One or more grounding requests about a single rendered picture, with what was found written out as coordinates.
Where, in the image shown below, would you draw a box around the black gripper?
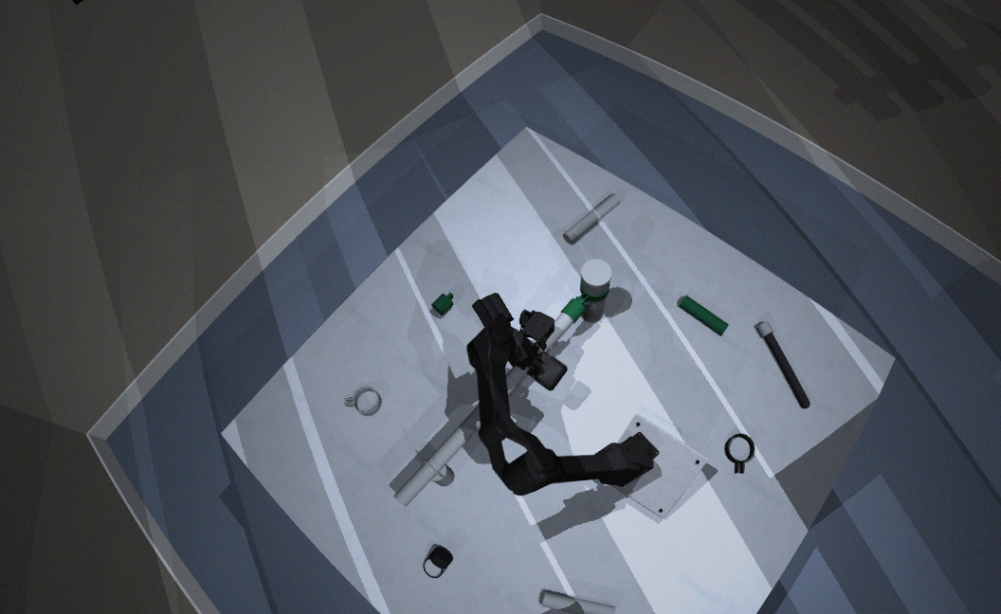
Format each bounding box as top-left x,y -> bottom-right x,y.
517,337 -> 567,391

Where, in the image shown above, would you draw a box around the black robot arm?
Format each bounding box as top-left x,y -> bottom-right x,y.
466,293 -> 660,496

